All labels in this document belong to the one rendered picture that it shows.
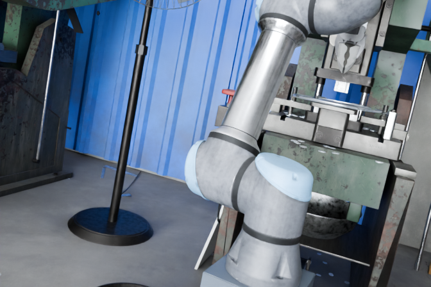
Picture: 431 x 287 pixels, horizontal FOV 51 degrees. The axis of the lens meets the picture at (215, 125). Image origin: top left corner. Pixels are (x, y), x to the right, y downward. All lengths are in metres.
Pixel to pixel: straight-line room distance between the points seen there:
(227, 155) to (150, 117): 2.22
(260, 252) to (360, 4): 0.55
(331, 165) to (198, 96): 1.66
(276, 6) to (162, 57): 2.10
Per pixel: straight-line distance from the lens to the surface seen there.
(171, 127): 3.01
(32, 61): 2.47
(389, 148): 1.53
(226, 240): 1.51
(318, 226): 1.59
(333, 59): 1.56
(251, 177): 0.86
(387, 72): 1.84
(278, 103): 1.67
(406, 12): 1.56
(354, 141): 1.53
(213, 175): 0.90
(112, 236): 2.03
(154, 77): 3.08
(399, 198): 1.41
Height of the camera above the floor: 0.84
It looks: 8 degrees down
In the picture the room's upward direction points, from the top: 11 degrees clockwise
